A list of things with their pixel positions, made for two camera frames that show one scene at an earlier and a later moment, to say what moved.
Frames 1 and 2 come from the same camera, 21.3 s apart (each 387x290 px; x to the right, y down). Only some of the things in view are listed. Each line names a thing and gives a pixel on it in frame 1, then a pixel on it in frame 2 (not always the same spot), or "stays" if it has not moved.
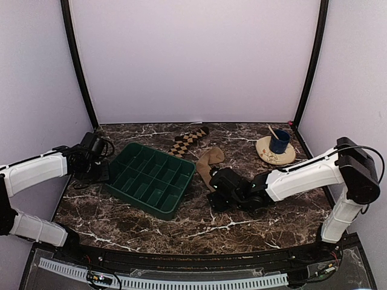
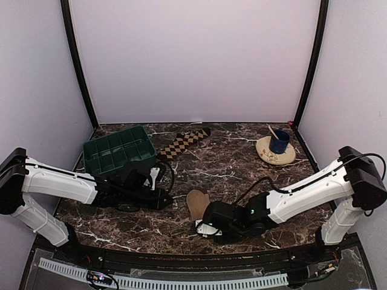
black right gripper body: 215,200 -> 236,233
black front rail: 130,257 stays
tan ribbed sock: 212,156 -> 197,202
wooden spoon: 273,132 stays
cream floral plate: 263,152 stays
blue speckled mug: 279,146 stays
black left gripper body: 92,174 -> 132,197
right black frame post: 323,17 stays
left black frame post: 68,29 stays
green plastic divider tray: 155,180 -> 131,145
